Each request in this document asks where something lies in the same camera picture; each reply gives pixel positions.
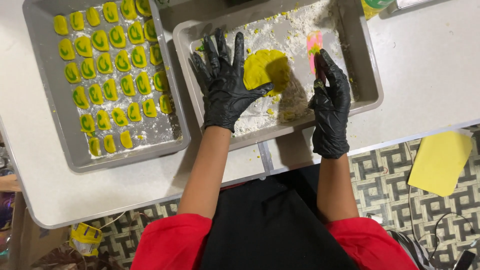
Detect person's left hand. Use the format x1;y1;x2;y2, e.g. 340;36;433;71
191;28;275;133

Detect person's right hand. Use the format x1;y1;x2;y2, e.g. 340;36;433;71
308;49;352;160

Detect yellow dough disc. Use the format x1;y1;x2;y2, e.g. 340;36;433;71
243;49;292;98

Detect pink plastic dough scraper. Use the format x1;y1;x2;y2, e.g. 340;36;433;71
306;31;324;76

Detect grey tray with flour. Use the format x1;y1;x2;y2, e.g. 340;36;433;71
172;0;385;152

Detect grey tray with dough pieces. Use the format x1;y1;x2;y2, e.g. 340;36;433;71
22;0;191;173

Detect heap of white flour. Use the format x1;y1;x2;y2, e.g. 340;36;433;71
229;0;344;136

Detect yellow plastic bottle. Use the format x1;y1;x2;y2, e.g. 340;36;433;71
361;0;395;20

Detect rows of yellow-green dough pieces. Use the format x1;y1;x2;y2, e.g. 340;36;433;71
53;0;174;158

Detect yellow flat sheet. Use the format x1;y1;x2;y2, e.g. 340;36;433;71
407;130;474;198

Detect black apron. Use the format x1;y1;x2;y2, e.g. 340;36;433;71
198;163;359;270

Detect shiny metal container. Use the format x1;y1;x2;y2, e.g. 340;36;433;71
395;0;433;10

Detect red shirt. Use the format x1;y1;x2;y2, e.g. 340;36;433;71
130;213;419;270

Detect striped black white bag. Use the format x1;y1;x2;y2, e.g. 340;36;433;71
388;230;436;270

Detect crumpled yellow packet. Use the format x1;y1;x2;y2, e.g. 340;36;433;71
68;222;103;257

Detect black phone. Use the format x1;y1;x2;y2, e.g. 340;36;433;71
452;249;477;270

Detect brown cardboard box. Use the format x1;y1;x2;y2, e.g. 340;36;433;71
7;191;70;270

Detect black cable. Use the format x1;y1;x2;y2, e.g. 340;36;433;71
429;212;477;260

